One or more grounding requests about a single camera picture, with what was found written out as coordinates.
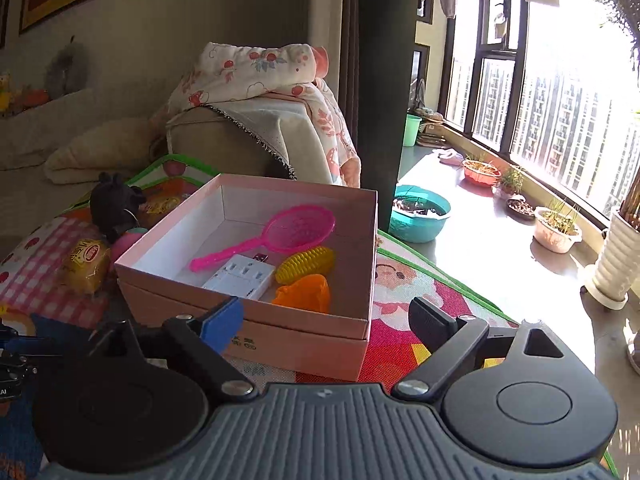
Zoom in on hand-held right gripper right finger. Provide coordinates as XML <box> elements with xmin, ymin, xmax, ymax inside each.
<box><xmin>392</xmin><ymin>296</ymin><xmax>576</xmax><ymax>403</ymax></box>

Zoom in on teal plastic basin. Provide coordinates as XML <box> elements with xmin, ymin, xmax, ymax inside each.
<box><xmin>389</xmin><ymin>185</ymin><xmax>452</xmax><ymax>243</ymax></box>

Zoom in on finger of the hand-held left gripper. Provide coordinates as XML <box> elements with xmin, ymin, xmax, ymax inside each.
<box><xmin>0</xmin><ymin>323</ymin><xmax>37</xmax><ymax>350</ymax></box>

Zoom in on pink toy ball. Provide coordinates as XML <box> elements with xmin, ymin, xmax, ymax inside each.
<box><xmin>111</xmin><ymin>227</ymin><xmax>149</xmax><ymax>262</ymax></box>

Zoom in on cream pillow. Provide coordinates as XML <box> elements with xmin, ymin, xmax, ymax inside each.
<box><xmin>42</xmin><ymin>117</ymin><xmax>168</xmax><ymax>183</ymax></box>

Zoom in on dark shallow bowl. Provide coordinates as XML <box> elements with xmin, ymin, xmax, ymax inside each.
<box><xmin>506</xmin><ymin>198</ymin><xmax>537</xmax><ymax>222</ymax></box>

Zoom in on white power strip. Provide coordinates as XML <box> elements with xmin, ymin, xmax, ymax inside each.
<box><xmin>201</xmin><ymin>253</ymin><xmax>277</xmax><ymax>302</ymax></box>

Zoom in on grey neck pillow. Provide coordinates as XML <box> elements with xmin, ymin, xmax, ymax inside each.
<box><xmin>45</xmin><ymin>37</ymin><xmax>91</xmax><ymax>98</ymax></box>

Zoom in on dark window frame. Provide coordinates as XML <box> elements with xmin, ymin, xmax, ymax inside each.
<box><xmin>440</xmin><ymin>0</ymin><xmax>640</xmax><ymax>221</ymax></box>

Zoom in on yellow plush toy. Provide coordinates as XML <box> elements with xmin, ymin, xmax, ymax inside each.
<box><xmin>0</xmin><ymin>72</ymin><xmax>16</xmax><ymax>113</ymax></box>

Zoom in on orange plastic toy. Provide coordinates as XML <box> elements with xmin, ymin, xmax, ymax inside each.
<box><xmin>271</xmin><ymin>275</ymin><xmax>332</xmax><ymax>315</ymax></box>

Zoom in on grey fringed sofa cover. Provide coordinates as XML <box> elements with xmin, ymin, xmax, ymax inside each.
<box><xmin>202</xmin><ymin>102</ymin><xmax>321</xmax><ymax>181</ymax></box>

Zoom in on beige sofa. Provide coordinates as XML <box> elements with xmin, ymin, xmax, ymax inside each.
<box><xmin>0</xmin><ymin>85</ymin><xmax>301</xmax><ymax>261</ymax></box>

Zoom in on red plant pot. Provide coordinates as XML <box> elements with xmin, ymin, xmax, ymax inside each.
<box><xmin>461</xmin><ymin>157</ymin><xmax>502</xmax><ymax>188</ymax></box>

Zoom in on yellow snack packet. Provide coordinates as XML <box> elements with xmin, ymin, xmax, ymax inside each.
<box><xmin>59</xmin><ymin>238</ymin><xmax>112</xmax><ymax>296</ymax></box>

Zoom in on yellow toy corn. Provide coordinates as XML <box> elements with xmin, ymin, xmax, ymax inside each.
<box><xmin>275</xmin><ymin>246</ymin><xmax>336</xmax><ymax>285</ymax></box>

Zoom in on floral printed blanket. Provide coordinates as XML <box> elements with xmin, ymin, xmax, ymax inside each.
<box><xmin>167</xmin><ymin>41</ymin><xmax>362</xmax><ymax>188</ymax></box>

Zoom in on white oval plant pot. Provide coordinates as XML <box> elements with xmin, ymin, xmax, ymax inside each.
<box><xmin>533</xmin><ymin>205</ymin><xmax>583</xmax><ymax>254</ymax></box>

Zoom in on pink toy racket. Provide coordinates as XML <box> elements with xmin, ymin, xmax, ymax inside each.
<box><xmin>189</xmin><ymin>204</ymin><xmax>336</xmax><ymax>273</ymax></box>

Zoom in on small plant pot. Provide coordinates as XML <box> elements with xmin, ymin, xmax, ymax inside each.
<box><xmin>497</xmin><ymin>167</ymin><xmax>526</xmax><ymax>200</ymax></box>

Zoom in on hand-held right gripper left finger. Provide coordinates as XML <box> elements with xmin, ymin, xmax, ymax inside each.
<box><xmin>87</xmin><ymin>296</ymin><xmax>258</xmax><ymax>403</ymax></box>

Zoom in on orange snack packet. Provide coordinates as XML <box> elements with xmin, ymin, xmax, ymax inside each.
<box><xmin>140</xmin><ymin>195</ymin><xmax>183</xmax><ymax>228</ymax></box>

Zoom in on black plush toy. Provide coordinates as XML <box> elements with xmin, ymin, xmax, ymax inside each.
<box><xmin>89</xmin><ymin>172</ymin><xmax>148</xmax><ymax>243</ymax></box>

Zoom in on colourful cartoon play mat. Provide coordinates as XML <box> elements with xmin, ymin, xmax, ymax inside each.
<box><xmin>0</xmin><ymin>154</ymin><xmax>621</xmax><ymax>480</ymax></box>

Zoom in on green plastic cup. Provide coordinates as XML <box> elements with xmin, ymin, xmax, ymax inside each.
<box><xmin>402</xmin><ymin>114</ymin><xmax>423</xmax><ymax>147</ymax></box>

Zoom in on white ribbed flower pot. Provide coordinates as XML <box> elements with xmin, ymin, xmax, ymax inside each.
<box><xmin>582</xmin><ymin>207</ymin><xmax>640</xmax><ymax>311</ymax></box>

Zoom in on pink cardboard box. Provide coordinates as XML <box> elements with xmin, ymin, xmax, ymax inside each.
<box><xmin>114</xmin><ymin>173</ymin><xmax>379</xmax><ymax>382</ymax></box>

